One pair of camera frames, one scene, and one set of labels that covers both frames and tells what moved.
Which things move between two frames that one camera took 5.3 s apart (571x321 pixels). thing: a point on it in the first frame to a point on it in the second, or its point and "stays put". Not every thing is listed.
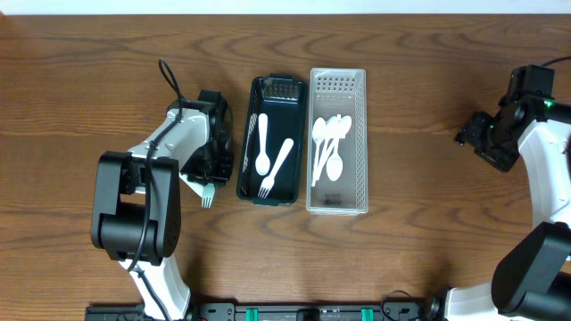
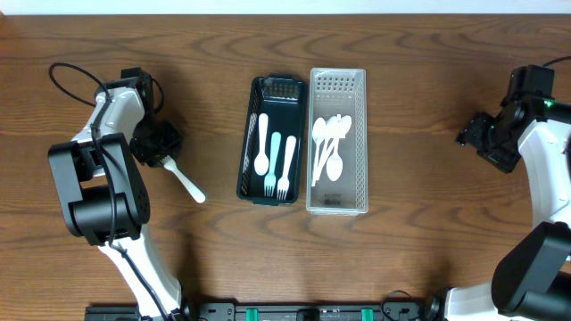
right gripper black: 474,132 stays put
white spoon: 262,164 stays put
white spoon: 344,127 stays put
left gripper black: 210,168 to 157,144
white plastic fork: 268,182 to 284,183
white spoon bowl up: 318,133 stays put
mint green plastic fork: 208,194 to 270,181
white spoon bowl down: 335,164 stays put
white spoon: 331,131 stays put
